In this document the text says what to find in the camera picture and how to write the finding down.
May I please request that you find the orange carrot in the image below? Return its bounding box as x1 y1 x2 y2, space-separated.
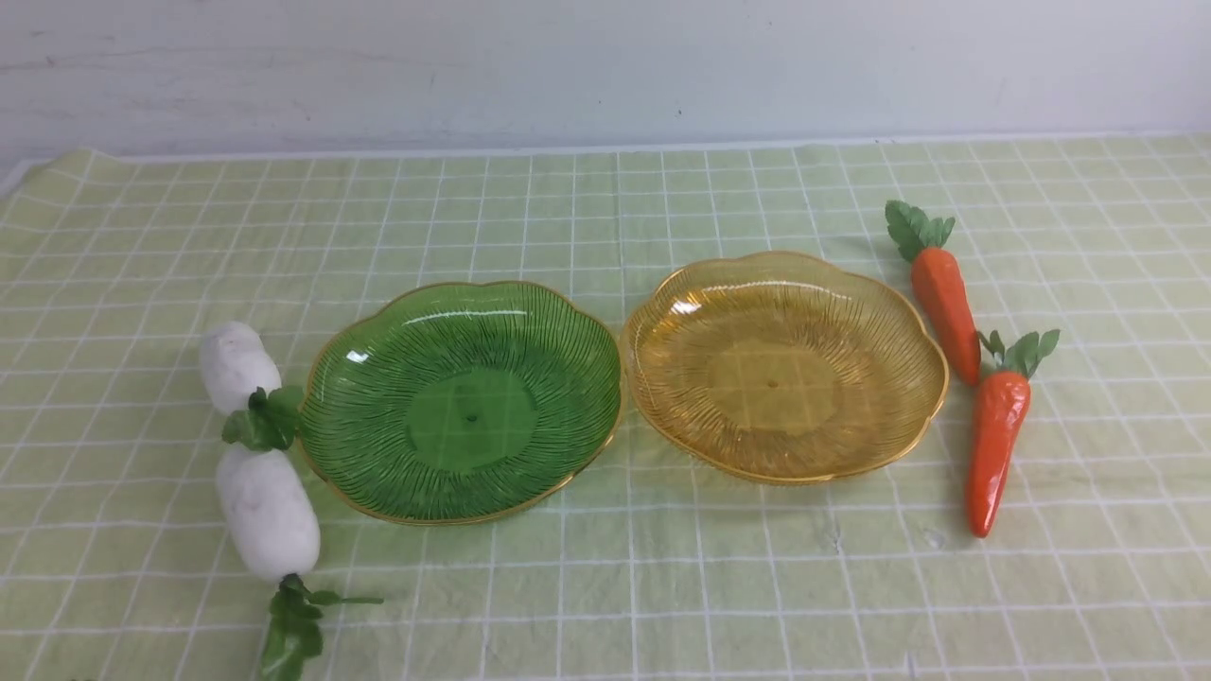
884 200 981 387
966 328 1061 538

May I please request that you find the white radish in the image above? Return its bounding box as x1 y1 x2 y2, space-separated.
216 445 381 680
199 322 304 452

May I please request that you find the white radish front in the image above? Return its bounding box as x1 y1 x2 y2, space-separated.
216 445 381 680

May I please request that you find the orange carrot front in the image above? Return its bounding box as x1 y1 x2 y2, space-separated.
966 328 1061 538

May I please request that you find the amber ribbed plastic plate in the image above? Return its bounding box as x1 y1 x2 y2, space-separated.
620 251 951 483

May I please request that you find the green ribbed plastic plate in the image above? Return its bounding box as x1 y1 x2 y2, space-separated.
295 281 624 526

